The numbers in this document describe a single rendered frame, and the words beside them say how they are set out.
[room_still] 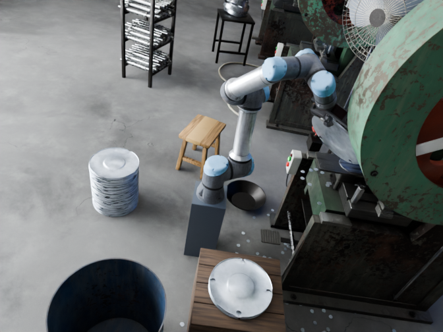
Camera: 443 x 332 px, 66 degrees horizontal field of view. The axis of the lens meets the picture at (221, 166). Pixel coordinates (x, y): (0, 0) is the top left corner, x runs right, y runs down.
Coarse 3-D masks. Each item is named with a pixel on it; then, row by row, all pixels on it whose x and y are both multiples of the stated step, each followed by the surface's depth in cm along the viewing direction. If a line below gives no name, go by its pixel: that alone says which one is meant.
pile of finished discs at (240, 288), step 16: (224, 272) 156; (240, 272) 158; (256, 272) 159; (208, 288) 150; (224, 288) 150; (240, 288) 151; (256, 288) 153; (224, 304) 144; (240, 304) 146; (256, 304) 147
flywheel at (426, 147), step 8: (440, 104) 101; (432, 112) 102; (440, 112) 102; (432, 120) 104; (440, 120) 104; (424, 128) 106; (432, 128) 106; (440, 128) 106; (424, 136) 108; (432, 136) 108; (440, 136) 108; (416, 144) 110; (424, 144) 104; (432, 144) 104; (440, 144) 104; (416, 152) 106; (424, 152) 106; (424, 160) 114; (440, 160) 117; (424, 168) 116; (432, 168) 116; (440, 168) 116; (432, 176) 118; (440, 176) 118; (440, 184) 120
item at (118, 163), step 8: (104, 152) 212; (112, 152) 213; (120, 152) 214; (96, 160) 205; (104, 160) 206; (112, 160) 207; (120, 160) 208; (128, 160) 210; (136, 160) 211; (96, 168) 200; (104, 168) 201; (112, 168) 201; (120, 168) 203; (128, 168) 204; (136, 168) 206; (104, 176) 196; (112, 176) 197; (120, 176) 198
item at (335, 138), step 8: (312, 120) 155; (320, 128) 155; (328, 128) 148; (336, 128) 141; (344, 128) 137; (328, 136) 156; (336, 136) 149; (344, 136) 141; (328, 144) 161; (336, 144) 155; (344, 144) 148; (336, 152) 161; (344, 152) 153; (352, 152) 146; (352, 160) 152
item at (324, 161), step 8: (320, 152) 171; (320, 160) 166; (328, 160) 167; (336, 160) 168; (344, 160) 168; (320, 168) 161; (328, 168) 162; (336, 168) 163; (344, 168) 163; (352, 168) 164; (360, 168) 166; (336, 176) 170; (344, 176) 165; (352, 176) 162; (360, 176) 162; (336, 184) 169
